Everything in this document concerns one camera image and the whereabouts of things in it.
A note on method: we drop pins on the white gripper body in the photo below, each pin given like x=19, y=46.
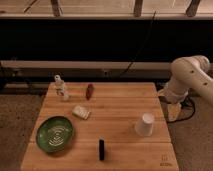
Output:
x=171, y=110

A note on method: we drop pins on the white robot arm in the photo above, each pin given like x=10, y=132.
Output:
x=187, y=73

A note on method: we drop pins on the black eraser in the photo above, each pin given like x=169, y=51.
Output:
x=101, y=150

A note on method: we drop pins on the red oblong object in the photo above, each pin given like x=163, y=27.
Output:
x=89, y=91

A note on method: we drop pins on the white rectangular packet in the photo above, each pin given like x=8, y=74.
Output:
x=81, y=112

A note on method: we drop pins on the small clear plastic bottle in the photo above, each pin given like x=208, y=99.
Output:
x=61, y=88

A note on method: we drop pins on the green patterned bowl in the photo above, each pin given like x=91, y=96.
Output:
x=54, y=134

